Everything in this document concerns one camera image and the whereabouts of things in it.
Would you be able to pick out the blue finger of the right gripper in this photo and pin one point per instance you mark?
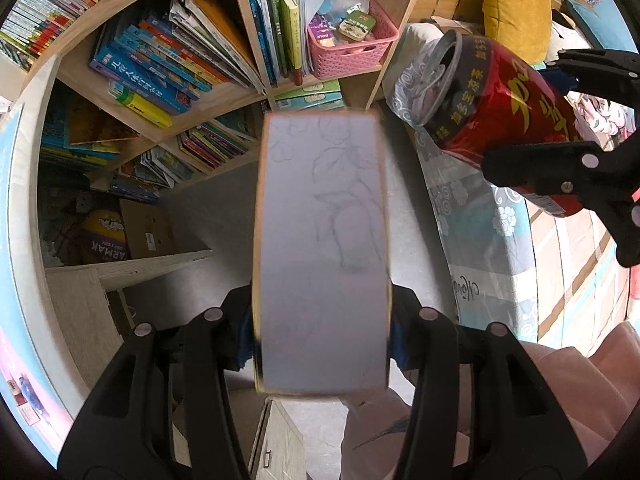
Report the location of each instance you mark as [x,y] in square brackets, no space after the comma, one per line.
[594,72]

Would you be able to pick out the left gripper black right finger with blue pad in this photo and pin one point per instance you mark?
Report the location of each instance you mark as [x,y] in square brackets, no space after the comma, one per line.
[481,409]

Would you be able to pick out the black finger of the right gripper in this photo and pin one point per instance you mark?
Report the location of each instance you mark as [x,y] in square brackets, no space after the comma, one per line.
[554,168]

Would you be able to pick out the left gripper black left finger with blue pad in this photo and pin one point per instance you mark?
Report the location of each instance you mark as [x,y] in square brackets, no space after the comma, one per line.
[124,428]

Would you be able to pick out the red drink can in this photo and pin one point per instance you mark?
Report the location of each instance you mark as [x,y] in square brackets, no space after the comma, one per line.
[479,96]

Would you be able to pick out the tall white gold-edged box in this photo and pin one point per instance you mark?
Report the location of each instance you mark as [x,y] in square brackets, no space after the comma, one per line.
[321,290]

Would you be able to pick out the pink blue marathon towel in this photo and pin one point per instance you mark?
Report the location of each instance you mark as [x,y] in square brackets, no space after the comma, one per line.
[27,396]

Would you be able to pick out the yellow pillow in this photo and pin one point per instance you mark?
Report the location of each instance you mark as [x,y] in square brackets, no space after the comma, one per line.
[522,26]

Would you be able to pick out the cardboard box under desk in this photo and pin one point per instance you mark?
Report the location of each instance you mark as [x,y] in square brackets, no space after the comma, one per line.
[127,230]

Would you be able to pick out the pink plastic basket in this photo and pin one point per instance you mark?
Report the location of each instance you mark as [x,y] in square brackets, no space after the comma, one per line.
[353,58]

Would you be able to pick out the wooden bookshelf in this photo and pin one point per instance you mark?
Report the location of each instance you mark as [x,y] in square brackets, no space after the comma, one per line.
[136,99]

